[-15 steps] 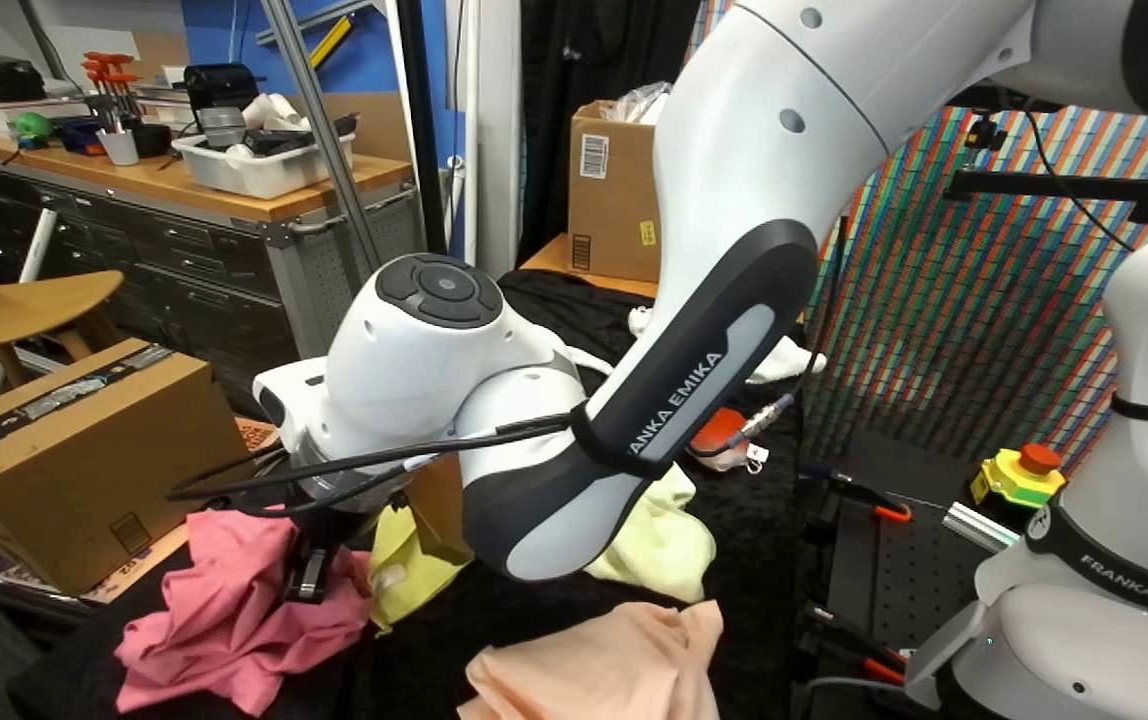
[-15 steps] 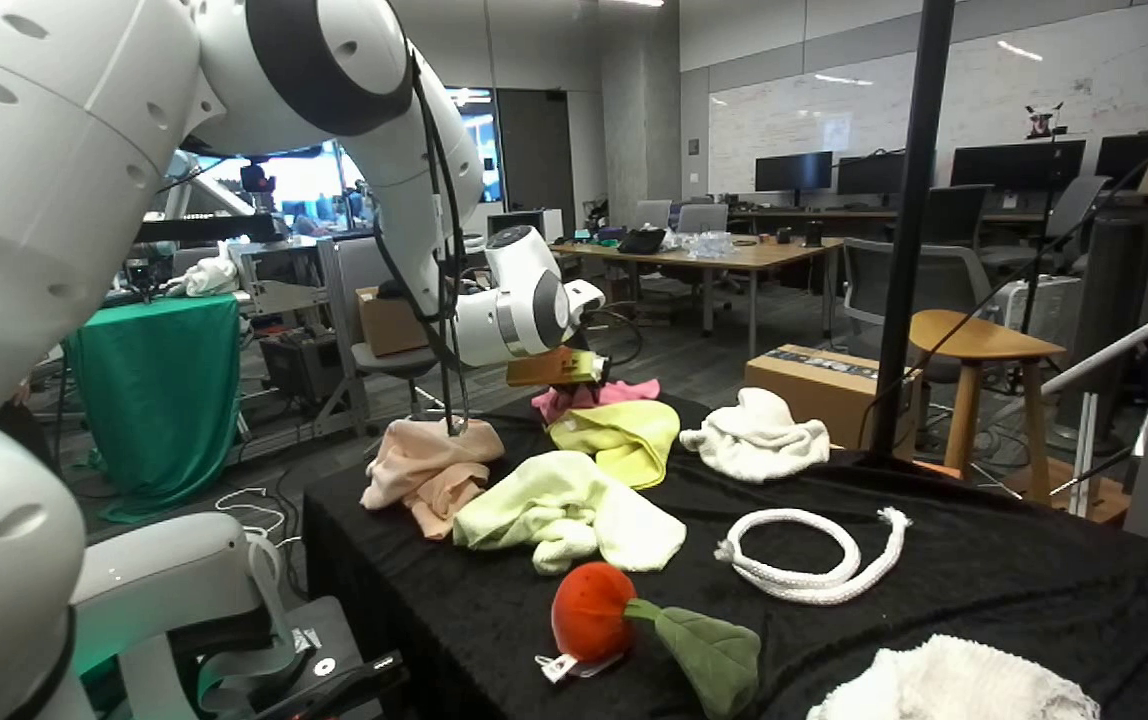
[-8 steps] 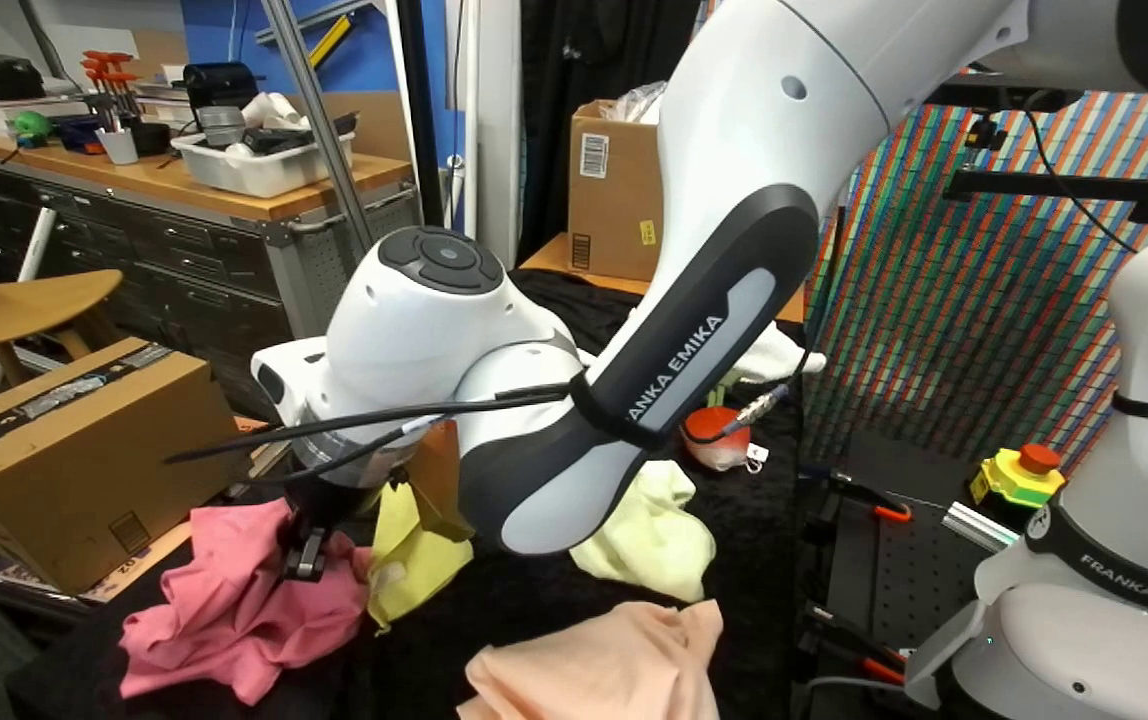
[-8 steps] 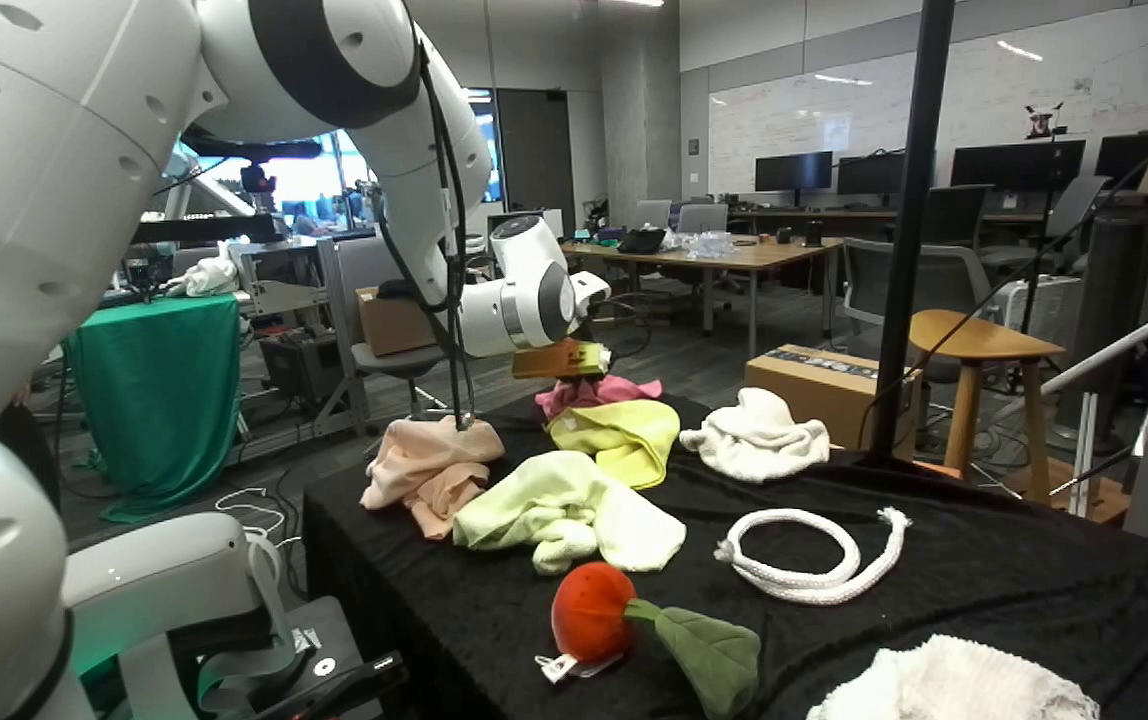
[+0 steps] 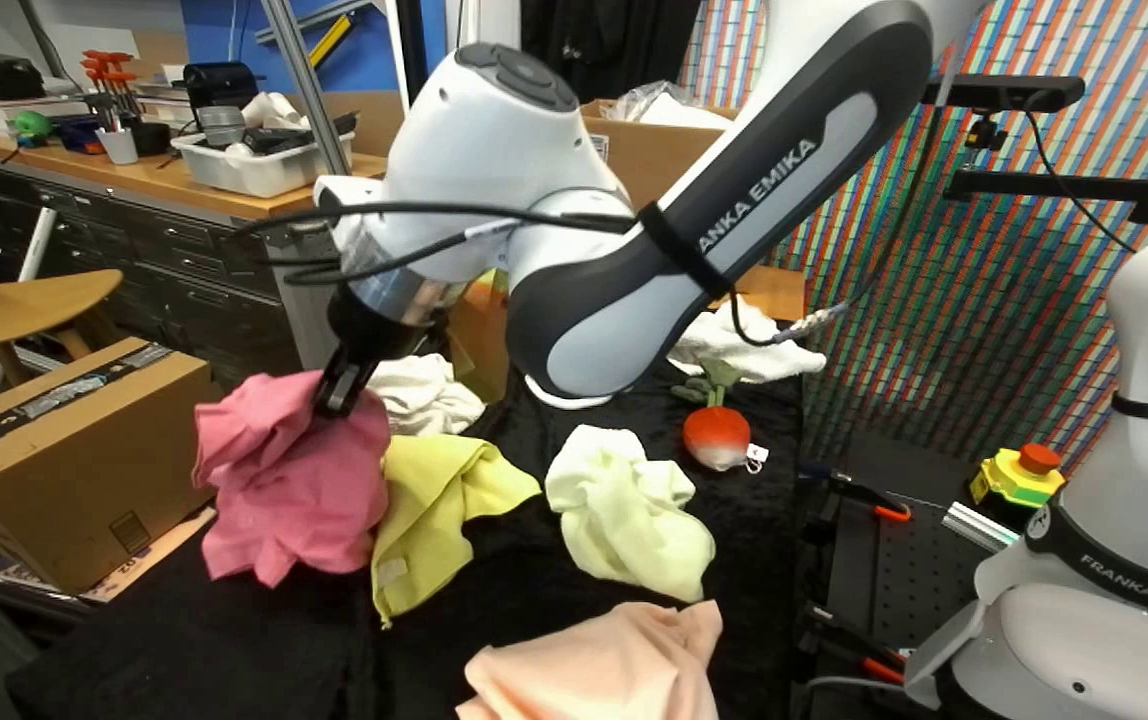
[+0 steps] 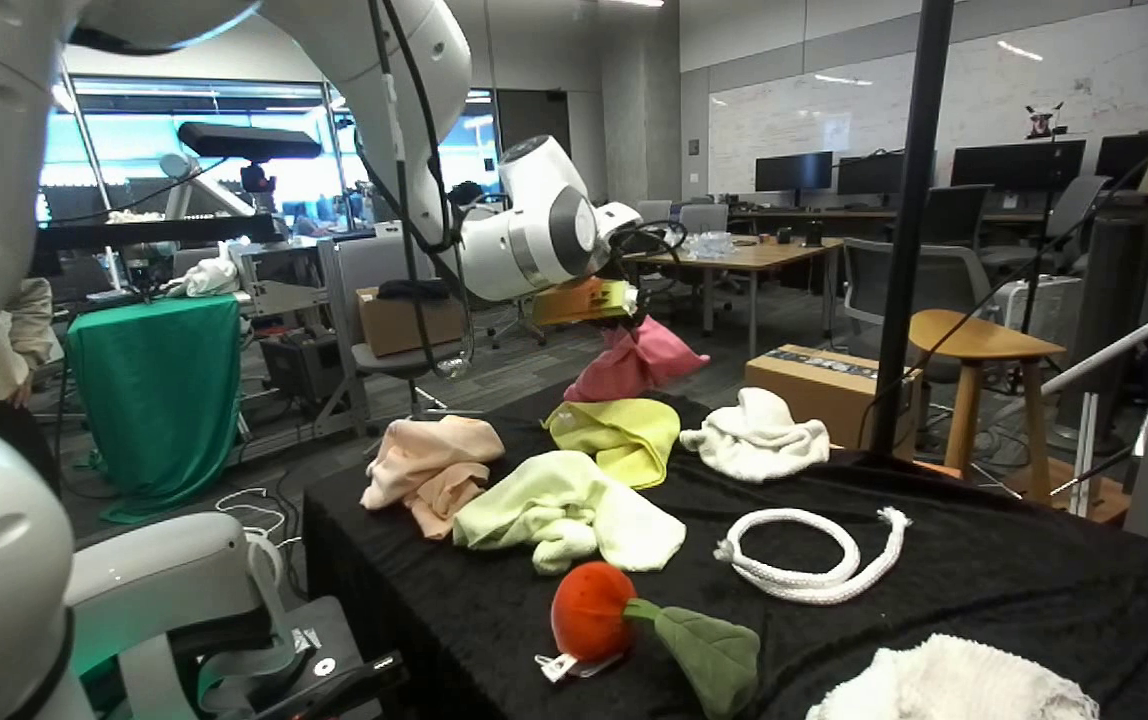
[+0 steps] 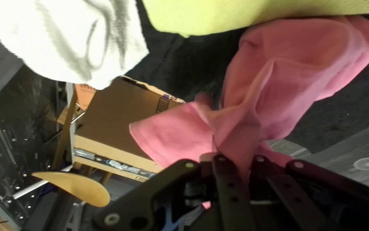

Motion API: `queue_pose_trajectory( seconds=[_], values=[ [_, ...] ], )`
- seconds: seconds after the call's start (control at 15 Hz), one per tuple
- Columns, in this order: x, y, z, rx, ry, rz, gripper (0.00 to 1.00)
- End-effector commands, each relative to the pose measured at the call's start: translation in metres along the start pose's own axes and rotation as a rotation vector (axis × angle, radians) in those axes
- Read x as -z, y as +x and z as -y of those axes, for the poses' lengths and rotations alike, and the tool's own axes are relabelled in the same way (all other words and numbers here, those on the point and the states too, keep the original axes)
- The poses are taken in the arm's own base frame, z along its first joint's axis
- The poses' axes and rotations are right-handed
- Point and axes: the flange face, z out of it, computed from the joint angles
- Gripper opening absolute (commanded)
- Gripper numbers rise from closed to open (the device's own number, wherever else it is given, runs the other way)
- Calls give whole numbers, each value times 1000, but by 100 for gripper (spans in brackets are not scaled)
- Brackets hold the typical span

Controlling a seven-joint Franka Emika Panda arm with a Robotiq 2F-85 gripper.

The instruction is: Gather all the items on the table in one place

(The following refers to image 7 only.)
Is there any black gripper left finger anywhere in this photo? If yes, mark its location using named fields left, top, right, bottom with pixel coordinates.
left=91, top=154, right=255, bottom=231

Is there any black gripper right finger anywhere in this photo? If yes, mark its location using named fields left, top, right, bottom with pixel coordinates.
left=252, top=154, right=369, bottom=231

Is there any pink cloth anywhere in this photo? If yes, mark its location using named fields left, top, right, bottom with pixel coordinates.
left=129, top=16, right=369, bottom=181

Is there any yellow cloth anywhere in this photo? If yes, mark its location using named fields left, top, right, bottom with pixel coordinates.
left=143, top=0, right=369, bottom=38

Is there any white terry cloth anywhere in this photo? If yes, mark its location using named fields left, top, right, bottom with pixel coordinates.
left=0, top=0, right=151, bottom=91

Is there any taped cardboard box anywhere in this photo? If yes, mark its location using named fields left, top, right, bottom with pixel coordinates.
left=70, top=76, right=185, bottom=184

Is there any black tablecloth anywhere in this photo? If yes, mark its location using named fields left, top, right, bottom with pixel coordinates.
left=124, top=12, right=369, bottom=153

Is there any wooden stool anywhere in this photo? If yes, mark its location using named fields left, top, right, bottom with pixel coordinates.
left=31, top=171, right=112, bottom=209

